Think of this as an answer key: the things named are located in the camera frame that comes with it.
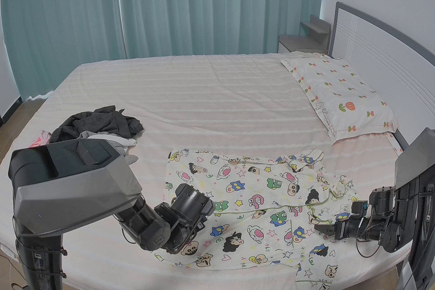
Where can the grey garment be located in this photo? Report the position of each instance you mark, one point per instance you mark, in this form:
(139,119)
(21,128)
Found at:
(112,139)

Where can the bed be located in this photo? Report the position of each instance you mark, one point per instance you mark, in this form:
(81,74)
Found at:
(221,95)

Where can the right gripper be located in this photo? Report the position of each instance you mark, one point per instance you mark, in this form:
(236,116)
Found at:
(346,229)

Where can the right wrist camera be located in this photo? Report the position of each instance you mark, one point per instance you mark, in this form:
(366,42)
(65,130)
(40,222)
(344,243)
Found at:
(359,207)

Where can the black garment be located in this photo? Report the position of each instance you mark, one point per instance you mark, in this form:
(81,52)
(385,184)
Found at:
(102,122)

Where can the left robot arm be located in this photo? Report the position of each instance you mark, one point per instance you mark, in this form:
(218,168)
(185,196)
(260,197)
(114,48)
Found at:
(68,186)

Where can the grey bedside table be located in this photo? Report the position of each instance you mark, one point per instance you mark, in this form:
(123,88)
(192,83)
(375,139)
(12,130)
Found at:
(295,44)

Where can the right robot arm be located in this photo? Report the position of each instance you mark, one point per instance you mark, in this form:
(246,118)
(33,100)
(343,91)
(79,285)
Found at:
(418,214)

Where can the white printed pillow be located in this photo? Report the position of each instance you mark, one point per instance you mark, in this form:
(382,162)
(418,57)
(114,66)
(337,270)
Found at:
(340,95)

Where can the pink garment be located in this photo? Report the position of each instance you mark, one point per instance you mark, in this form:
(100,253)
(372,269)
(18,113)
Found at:
(40,139)

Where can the white printed pyjama top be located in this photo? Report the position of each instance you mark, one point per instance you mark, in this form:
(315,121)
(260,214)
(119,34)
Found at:
(244,180)

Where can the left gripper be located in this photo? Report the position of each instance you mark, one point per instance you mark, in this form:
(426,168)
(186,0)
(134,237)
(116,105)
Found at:
(201,224)

